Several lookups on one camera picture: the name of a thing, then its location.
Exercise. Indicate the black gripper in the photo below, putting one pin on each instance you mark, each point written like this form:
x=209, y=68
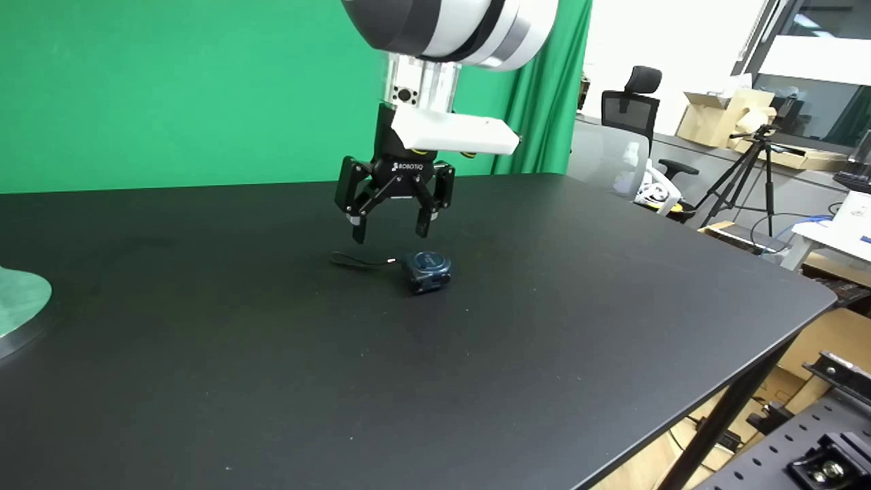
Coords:
x=400, y=170

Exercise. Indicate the black blue measuring tape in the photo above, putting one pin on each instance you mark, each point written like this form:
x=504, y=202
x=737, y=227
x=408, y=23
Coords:
x=428, y=272

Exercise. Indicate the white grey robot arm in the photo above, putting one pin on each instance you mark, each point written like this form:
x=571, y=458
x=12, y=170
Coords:
x=436, y=23

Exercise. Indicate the grey translucent chair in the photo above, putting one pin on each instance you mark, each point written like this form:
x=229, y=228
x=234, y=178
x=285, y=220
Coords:
x=602, y=152

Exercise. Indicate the green backdrop curtain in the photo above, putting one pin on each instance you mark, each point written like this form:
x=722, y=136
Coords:
x=182, y=89

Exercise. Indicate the black office chair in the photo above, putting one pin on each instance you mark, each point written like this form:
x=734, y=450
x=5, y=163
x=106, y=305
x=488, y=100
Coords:
x=630, y=110

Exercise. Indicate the white patterned bag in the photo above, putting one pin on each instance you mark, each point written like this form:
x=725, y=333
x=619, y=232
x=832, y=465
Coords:
x=655, y=187

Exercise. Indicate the open cardboard box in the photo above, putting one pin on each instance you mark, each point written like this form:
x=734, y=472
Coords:
x=710, y=118

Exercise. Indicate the black table leg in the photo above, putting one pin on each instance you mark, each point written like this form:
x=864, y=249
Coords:
x=725, y=416

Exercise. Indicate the grey desk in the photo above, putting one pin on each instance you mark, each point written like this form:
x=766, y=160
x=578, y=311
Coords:
x=808, y=202

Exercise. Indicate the white paper sheet stack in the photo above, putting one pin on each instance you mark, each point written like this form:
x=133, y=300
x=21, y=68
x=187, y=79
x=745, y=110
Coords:
x=845, y=232

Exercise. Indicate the black perforated breadboard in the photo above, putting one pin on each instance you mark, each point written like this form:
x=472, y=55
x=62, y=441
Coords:
x=772, y=452

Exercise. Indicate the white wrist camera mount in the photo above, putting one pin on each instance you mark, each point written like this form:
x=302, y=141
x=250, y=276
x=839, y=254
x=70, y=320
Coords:
x=453, y=133

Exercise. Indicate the black camera tripod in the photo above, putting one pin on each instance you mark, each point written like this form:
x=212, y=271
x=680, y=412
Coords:
x=768, y=179

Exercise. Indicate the round metal robot base plate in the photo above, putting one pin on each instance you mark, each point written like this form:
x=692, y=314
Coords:
x=18, y=300

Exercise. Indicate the black metal bracket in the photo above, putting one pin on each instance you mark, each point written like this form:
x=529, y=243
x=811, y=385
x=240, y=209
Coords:
x=839, y=371

